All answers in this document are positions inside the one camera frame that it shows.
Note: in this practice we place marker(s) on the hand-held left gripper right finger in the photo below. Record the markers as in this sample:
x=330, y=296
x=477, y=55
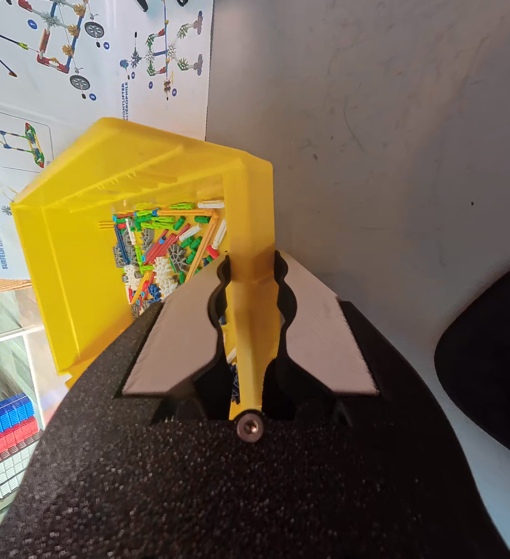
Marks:
x=329, y=340

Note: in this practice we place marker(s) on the stack of ribbed plastic trays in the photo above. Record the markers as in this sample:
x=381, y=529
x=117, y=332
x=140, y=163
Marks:
x=6, y=445

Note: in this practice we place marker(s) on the white building instruction sheet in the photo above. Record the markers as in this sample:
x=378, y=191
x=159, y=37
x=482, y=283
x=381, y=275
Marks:
x=106, y=65

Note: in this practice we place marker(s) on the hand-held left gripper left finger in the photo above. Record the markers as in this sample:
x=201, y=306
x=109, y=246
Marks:
x=172, y=345

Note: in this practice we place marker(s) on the pile of rods and connectors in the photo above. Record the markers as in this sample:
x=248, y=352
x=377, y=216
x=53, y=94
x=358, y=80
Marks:
x=167, y=249

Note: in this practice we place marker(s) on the yellow plastic bin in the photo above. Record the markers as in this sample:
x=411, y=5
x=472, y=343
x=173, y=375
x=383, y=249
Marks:
x=84, y=262

